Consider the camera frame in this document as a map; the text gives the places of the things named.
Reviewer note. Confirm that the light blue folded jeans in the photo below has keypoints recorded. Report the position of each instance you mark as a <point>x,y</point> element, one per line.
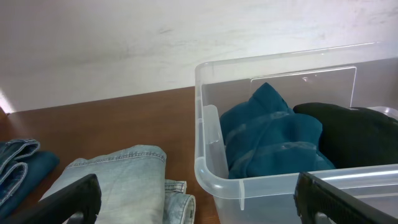
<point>133,187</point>

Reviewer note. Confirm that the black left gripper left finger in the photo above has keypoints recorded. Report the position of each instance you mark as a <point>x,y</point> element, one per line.
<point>79,202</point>

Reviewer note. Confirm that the teal blue garment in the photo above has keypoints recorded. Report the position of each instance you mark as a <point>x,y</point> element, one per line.
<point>263,136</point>

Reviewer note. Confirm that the black garment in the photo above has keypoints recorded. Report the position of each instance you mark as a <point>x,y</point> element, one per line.
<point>355,137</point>

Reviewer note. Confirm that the clear plastic storage bin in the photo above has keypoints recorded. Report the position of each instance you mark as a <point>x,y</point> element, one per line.
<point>361,75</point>

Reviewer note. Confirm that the dark blue folded jeans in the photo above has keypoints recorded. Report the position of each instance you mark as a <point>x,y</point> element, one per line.
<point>23,166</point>

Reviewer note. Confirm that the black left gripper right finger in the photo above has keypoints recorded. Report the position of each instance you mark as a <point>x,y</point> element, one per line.
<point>317,201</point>

